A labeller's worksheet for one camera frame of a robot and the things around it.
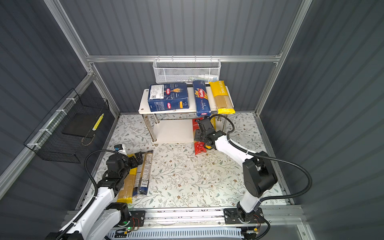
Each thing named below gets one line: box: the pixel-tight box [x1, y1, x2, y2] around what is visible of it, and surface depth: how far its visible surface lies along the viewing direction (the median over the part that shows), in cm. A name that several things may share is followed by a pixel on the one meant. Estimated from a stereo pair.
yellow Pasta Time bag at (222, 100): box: [209, 80, 236, 115], surface depth 79 cm
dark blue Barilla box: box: [147, 83, 190, 112], surface depth 74 cm
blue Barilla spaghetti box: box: [192, 80, 212, 117], surface depth 76 cm
